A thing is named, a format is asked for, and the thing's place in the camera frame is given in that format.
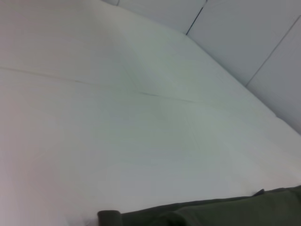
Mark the dark green printed t-shirt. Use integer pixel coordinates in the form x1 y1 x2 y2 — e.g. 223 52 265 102
97 185 301 226

